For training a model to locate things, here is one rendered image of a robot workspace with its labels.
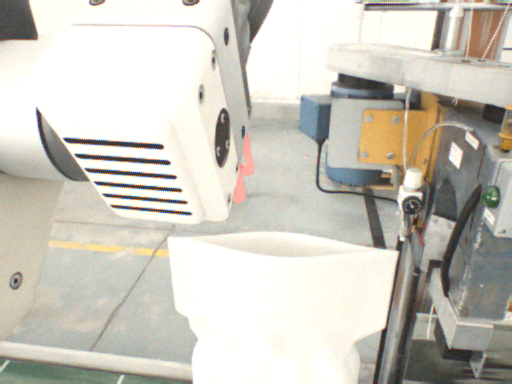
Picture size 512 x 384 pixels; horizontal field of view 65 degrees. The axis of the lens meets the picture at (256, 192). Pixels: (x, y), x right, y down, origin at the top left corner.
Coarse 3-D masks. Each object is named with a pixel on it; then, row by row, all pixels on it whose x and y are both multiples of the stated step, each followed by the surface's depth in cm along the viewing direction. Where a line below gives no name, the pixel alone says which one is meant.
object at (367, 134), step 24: (336, 120) 92; (360, 120) 91; (384, 120) 89; (408, 120) 88; (336, 144) 94; (360, 144) 92; (384, 144) 91; (408, 144) 91; (360, 168) 96; (384, 168) 95
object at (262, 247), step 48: (192, 240) 87; (240, 240) 90; (288, 240) 90; (192, 288) 92; (240, 288) 87; (288, 288) 84; (336, 288) 86; (384, 288) 87; (240, 336) 90; (288, 336) 90; (336, 336) 90
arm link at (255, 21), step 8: (248, 0) 35; (256, 0) 35; (264, 0) 35; (272, 0) 36; (256, 8) 35; (264, 8) 36; (248, 16) 35; (256, 16) 36; (264, 16) 36; (256, 24) 36; (256, 32) 36
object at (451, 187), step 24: (456, 120) 67; (480, 120) 64; (456, 144) 67; (480, 144) 57; (456, 168) 66; (480, 168) 57; (432, 192) 78; (456, 192) 65; (456, 216) 78; (480, 216) 56; (480, 240) 57; (504, 240) 56; (456, 264) 64; (480, 264) 58; (504, 264) 58; (456, 288) 63; (480, 288) 60; (504, 288) 60; (456, 312) 63; (480, 312) 62; (504, 312) 61
